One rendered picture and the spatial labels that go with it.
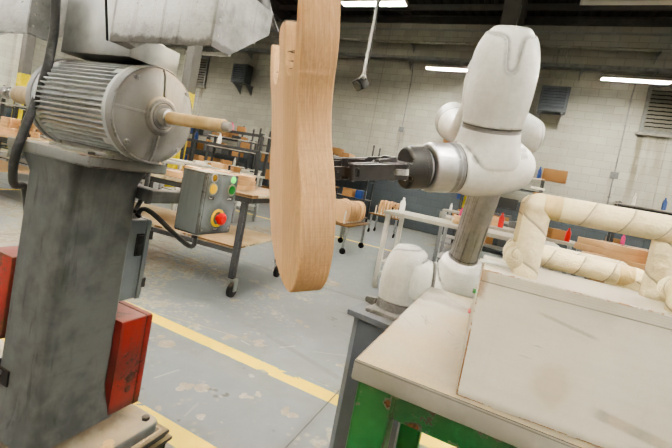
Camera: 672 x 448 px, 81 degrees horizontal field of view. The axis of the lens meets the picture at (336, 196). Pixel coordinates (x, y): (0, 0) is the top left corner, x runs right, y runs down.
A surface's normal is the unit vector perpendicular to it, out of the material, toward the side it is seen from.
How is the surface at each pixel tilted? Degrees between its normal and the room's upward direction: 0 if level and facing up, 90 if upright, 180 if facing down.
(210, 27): 90
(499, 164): 101
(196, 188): 90
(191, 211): 90
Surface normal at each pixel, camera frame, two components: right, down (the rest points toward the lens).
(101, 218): 0.90, 0.19
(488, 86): -0.60, 0.19
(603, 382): -0.37, -0.02
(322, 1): 0.27, 0.01
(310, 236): 0.26, 0.29
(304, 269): 0.22, 0.60
